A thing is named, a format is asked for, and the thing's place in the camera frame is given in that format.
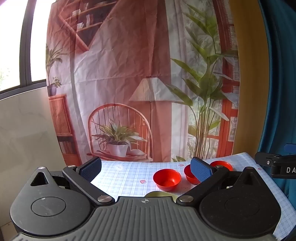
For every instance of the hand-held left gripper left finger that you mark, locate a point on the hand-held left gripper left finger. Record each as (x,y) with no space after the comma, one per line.
(90,169)

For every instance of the olive green bowl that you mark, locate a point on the olive green bowl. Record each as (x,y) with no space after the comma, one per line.
(159,194)

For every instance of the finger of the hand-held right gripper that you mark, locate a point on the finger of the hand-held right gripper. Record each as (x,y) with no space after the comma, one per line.
(291,148)
(263,158)

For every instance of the red plastic bowl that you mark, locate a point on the red plastic bowl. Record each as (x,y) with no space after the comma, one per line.
(188,174)
(223,165)
(166,179)

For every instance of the blue curtain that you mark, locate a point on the blue curtain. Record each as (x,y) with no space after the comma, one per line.
(282,69)

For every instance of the dark window frame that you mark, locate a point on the dark window frame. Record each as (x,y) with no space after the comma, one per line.
(26,46)

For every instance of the printed room backdrop cloth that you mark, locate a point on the printed room backdrop cloth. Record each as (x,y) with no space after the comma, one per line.
(129,69)

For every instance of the light wooden board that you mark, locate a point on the light wooden board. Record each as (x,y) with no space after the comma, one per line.
(252,81)

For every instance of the blue plaid tablecloth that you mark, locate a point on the blue plaid tablecloth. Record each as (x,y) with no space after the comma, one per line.
(129,176)

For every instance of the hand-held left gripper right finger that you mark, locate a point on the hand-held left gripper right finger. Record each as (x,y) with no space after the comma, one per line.
(200,170)

